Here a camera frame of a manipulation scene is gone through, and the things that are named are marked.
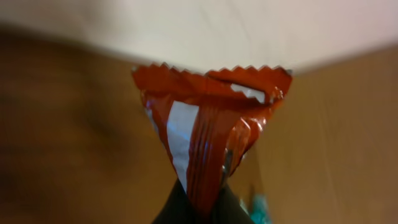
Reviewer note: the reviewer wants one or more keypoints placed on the blue mouthwash bottle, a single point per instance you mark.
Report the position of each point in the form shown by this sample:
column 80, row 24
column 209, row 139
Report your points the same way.
column 259, row 213

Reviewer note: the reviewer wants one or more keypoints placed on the orange chocolate bar wrapper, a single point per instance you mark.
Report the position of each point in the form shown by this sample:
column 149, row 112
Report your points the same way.
column 207, row 122

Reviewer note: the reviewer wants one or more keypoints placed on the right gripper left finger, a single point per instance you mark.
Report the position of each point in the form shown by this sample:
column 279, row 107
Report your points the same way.
column 177, row 209

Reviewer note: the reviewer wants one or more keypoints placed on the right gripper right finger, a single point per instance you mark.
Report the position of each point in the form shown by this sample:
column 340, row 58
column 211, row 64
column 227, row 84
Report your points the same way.
column 227, row 209

